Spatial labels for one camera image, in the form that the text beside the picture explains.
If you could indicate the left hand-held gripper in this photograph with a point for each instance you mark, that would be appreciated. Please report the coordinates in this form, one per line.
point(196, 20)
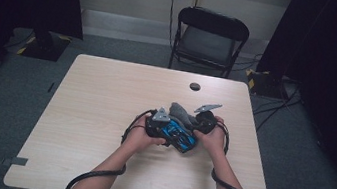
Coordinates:
point(161, 116)

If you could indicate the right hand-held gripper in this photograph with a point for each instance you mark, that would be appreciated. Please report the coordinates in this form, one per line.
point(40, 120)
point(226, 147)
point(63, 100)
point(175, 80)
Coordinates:
point(206, 122)

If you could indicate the blue toy car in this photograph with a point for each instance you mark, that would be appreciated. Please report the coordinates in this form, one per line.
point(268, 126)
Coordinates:
point(174, 129)

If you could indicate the grey towel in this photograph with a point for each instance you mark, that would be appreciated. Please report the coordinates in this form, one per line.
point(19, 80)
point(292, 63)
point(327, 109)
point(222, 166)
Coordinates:
point(180, 113)

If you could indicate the person's right hand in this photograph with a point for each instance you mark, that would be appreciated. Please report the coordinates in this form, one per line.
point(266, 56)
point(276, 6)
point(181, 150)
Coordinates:
point(215, 142)

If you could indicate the person's left hand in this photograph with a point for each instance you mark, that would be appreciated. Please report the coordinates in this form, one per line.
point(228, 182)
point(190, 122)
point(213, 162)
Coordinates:
point(139, 139)

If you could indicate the black stand base yellow tape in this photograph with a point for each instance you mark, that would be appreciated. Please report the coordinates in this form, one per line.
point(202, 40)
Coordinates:
point(43, 47)
point(265, 85)

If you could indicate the black folding chair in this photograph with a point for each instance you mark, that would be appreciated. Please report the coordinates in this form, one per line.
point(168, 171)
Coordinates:
point(212, 23)

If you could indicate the small black floor strip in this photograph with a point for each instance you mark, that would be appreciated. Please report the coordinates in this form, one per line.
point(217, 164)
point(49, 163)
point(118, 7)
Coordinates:
point(51, 87)

